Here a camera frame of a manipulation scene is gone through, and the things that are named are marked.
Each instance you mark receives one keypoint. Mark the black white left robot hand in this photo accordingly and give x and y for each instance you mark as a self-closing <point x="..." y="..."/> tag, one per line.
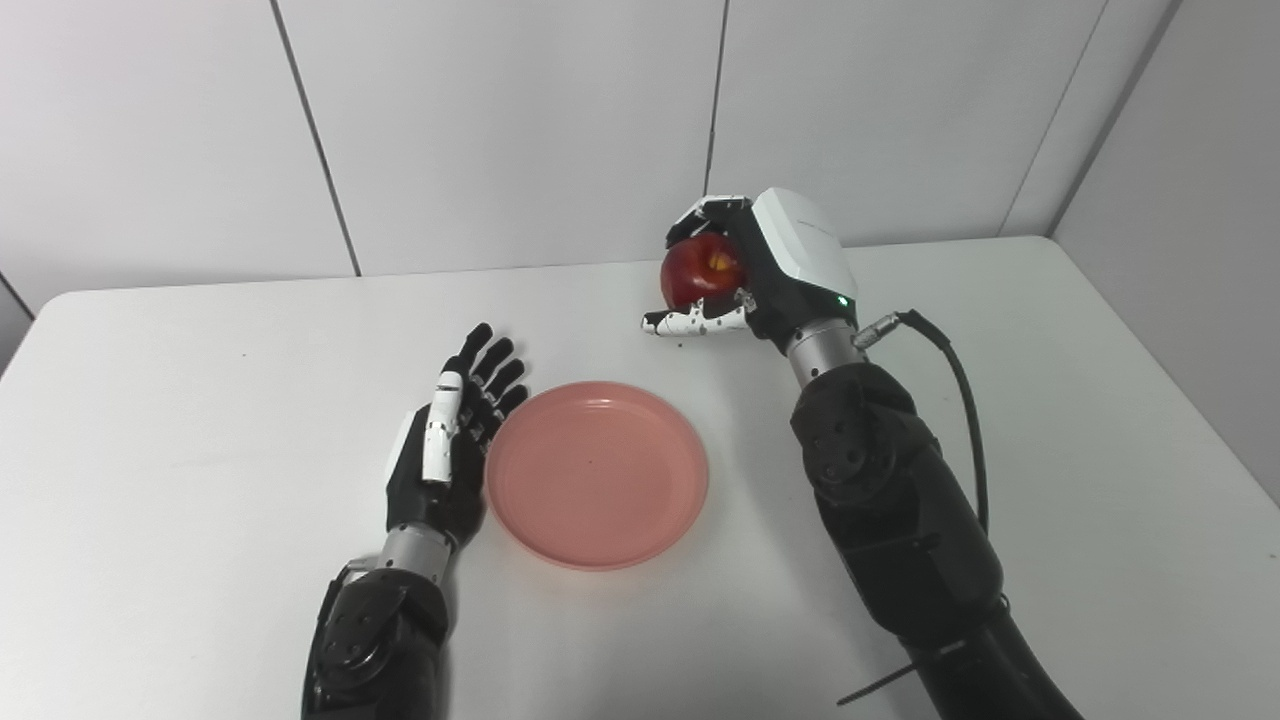
<point x="455" y="500"/>

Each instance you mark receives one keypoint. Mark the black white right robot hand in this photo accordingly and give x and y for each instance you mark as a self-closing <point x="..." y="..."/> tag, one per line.
<point x="800" y="260"/>

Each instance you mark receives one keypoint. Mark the red apple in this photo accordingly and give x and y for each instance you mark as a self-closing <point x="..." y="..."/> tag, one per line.
<point x="700" y="275"/>

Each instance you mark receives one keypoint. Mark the pink round plate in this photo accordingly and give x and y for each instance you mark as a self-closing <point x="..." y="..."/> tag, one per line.
<point x="600" y="480"/>

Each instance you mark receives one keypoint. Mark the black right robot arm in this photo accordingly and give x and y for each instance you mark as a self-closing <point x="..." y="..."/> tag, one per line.
<point x="900" y="500"/>

